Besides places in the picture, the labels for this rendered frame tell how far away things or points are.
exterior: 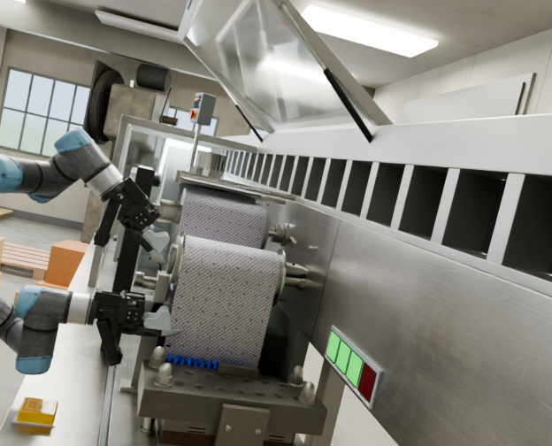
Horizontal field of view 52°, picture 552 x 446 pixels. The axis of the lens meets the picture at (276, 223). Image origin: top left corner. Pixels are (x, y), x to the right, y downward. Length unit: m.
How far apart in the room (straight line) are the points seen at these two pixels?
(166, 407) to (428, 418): 0.56
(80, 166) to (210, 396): 0.57
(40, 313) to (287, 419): 0.58
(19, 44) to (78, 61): 0.85
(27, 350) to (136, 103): 6.71
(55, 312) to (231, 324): 0.40
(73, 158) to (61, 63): 7.99
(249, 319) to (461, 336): 0.68
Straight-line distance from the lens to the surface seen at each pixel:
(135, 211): 1.32
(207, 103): 1.90
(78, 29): 8.28
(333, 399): 1.68
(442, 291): 0.88
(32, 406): 1.33
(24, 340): 1.37
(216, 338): 1.39
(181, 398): 1.22
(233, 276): 1.36
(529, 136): 0.80
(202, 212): 1.56
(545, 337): 0.71
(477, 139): 0.90
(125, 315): 1.33
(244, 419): 1.24
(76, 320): 1.34
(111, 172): 1.32
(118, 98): 8.00
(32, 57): 9.39
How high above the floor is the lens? 1.50
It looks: 5 degrees down
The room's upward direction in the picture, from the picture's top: 13 degrees clockwise
